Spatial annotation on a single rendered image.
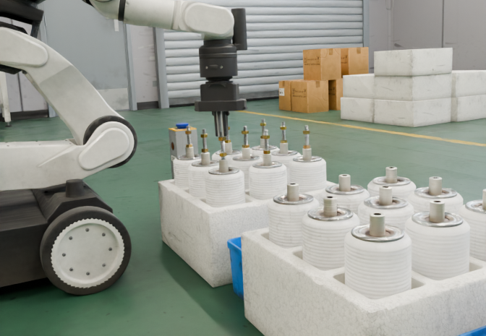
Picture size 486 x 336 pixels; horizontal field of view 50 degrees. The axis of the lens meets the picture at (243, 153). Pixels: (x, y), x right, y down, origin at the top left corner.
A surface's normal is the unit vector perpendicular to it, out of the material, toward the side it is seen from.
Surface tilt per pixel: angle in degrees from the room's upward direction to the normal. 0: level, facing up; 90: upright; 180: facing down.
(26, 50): 90
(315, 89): 90
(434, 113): 90
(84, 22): 90
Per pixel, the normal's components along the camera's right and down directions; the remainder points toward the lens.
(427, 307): 0.44, 0.14
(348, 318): -0.90, 0.11
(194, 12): 0.18, 0.16
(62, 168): 0.07, 0.35
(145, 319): -0.04, -0.98
